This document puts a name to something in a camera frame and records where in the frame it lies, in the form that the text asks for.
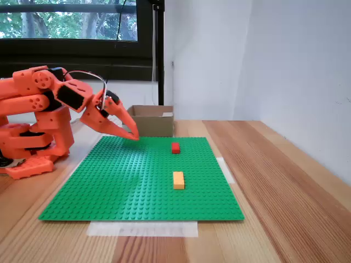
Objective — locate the open cardboard box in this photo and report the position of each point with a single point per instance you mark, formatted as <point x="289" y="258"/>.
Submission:
<point x="153" y="123"/>

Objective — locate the green lego baseplate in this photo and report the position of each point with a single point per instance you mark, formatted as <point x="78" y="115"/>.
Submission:
<point x="137" y="186"/>

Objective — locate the black window frame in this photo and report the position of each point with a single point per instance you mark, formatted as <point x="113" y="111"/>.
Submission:
<point x="68" y="54"/>

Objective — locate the yellow lego block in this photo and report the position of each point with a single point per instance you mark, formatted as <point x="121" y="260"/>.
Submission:
<point x="178" y="180"/>

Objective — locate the black table clamp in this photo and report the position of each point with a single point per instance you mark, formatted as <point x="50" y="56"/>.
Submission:
<point x="4" y="163"/>

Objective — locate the translucent tape strip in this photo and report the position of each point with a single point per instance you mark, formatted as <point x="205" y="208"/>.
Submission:
<point x="226" y="171"/>
<point x="142" y="229"/>

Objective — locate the red lego block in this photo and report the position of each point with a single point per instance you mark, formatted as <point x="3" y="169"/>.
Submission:
<point x="175" y="148"/>

